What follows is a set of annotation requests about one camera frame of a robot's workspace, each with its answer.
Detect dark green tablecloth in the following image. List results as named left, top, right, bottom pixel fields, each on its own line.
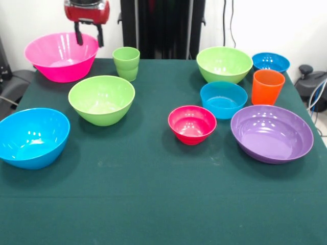
left=0, top=58, right=327, bottom=245

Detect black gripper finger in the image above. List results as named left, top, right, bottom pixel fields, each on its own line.
left=74, top=21, right=84, bottom=46
left=96, top=24, right=105, bottom=48

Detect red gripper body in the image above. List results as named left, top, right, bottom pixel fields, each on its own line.
left=64, top=1, right=110, bottom=25

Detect blue and white cables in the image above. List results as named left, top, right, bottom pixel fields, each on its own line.
left=308, top=79, right=327, bottom=120

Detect black pedestal leg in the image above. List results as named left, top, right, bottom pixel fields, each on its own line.
left=293, top=64, right=327, bottom=113
left=0, top=70, right=35, bottom=120

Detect small crimson plastic bowl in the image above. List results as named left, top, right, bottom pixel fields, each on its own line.
left=168, top=105, right=218, bottom=146

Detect wide purple plastic bowl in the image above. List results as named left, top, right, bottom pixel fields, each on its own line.
left=230, top=105, right=314, bottom=165

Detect green plastic cup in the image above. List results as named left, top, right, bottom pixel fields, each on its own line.
left=112, top=46, right=141, bottom=82

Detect large pink plastic bowl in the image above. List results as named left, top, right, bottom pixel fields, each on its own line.
left=24, top=32, right=99, bottom=83

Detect orange plastic cup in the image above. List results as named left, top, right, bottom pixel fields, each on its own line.
left=251, top=69, right=286, bottom=106

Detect black wall cable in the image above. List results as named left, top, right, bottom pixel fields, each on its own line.
left=222, top=0, right=237, bottom=48

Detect large light blue bowl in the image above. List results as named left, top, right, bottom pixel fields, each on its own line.
left=0, top=107, right=71, bottom=170

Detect small dark blue bowl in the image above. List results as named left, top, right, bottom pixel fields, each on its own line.
left=251, top=52, right=291, bottom=74

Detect blue straight-sided bowl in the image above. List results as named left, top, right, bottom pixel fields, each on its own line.
left=200, top=81, right=248, bottom=120

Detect green plastic bowl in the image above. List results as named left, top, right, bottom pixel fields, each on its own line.
left=68, top=75, right=136, bottom=127
left=196, top=46, right=253, bottom=85

